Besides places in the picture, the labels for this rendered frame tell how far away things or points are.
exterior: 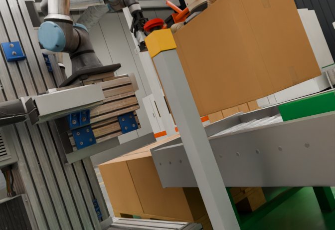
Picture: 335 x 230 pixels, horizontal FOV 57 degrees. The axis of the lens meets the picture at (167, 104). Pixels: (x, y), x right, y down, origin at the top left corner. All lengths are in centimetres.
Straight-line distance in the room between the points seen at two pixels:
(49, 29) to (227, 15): 71
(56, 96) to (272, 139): 76
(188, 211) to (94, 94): 90
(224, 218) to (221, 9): 73
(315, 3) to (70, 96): 1185
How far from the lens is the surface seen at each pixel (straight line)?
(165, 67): 99
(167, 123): 530
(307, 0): 1277
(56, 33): 135
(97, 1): 197
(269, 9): 135
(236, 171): 117
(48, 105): 119
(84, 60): 145
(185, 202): 181
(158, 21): 103
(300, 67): 137
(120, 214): 276
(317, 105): 102
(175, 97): 98
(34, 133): 148
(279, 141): 100
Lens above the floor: 72
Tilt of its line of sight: 3 degrees up
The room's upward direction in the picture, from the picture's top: 20 degrees counter-clockwise
